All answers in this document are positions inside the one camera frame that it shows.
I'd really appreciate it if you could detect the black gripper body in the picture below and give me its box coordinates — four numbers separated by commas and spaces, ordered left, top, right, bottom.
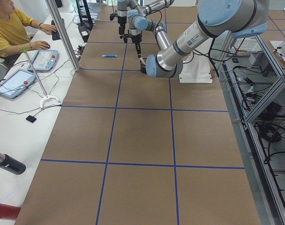
110, 13, 129, 39
123, 29, 142, 53

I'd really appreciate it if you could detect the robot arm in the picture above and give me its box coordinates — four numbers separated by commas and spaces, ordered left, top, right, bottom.
109, 0, 174, 55
117, 0, 270, 78

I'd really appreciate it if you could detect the black mesh pen cup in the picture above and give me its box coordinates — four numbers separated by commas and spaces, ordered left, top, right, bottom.
140, 62, 146, 74

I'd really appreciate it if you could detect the black keyboard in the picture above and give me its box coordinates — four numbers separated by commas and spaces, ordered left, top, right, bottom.
50, 20, 61, 41

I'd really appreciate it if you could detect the far blue teach pendant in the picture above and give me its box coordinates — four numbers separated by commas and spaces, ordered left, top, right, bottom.
31, 50, 59, 72

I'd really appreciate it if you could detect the blue teach pendant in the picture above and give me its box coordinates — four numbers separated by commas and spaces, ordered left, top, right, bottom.
31, 50, 59, 72
0, 69, 36, 99

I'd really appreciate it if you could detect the brown table cover mat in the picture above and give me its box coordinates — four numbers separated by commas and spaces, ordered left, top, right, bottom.
16, 7, 260, 225

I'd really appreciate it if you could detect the green tipped reach stick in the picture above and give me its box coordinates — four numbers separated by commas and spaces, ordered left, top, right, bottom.
22, 47, 62, 109

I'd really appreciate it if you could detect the person in yellow shirt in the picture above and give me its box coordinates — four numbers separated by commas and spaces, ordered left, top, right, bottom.
0, 0, 57, 65

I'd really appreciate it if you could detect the near blue teach pendant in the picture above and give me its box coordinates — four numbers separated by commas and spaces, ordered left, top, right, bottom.
0, 69, 36, 99

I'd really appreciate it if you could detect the small black square pad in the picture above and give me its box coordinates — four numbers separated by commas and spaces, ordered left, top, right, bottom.
25, 115, 37, 123

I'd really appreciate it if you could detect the black steel water bottle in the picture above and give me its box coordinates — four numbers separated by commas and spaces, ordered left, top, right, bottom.
0, 152, 26, 175

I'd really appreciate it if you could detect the red object at edge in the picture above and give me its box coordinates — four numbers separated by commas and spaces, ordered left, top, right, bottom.
0, 203, 21, 220

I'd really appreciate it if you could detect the aluminium frame post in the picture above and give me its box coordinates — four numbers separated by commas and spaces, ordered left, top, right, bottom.
45, 0, 80, 72

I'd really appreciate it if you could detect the aluminium frame rack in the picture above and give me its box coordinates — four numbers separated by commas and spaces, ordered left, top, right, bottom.
217, 9, 285, 225

